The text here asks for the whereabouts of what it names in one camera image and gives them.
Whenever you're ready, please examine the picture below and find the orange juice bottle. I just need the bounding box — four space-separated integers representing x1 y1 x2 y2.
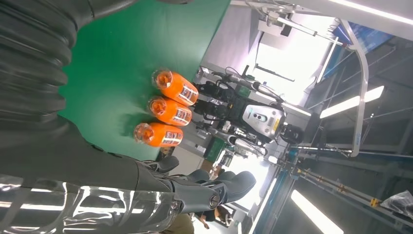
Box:
147 95 193 127
151 68 199 107
133 122 184 148

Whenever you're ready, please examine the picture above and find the green table mat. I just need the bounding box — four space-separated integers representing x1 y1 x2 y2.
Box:
57 0 232 162

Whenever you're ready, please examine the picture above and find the green plastic crate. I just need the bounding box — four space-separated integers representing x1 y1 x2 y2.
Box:
203 136 228 163

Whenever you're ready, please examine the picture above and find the black and silver humanoid robot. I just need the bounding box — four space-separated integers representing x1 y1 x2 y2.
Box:
196 65 306 156

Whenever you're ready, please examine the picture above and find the long ceiling light strip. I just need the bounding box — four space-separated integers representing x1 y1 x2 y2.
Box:
290 189 345 234
319 85 385 119

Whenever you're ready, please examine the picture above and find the blue banner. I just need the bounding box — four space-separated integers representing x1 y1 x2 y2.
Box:
333 20 394 55

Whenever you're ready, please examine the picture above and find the clear plastic bag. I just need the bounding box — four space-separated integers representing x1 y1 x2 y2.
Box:
380 190 413 221

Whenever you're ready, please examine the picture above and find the white metal gantry frame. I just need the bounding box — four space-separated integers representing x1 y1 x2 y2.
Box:
230 0 371 159

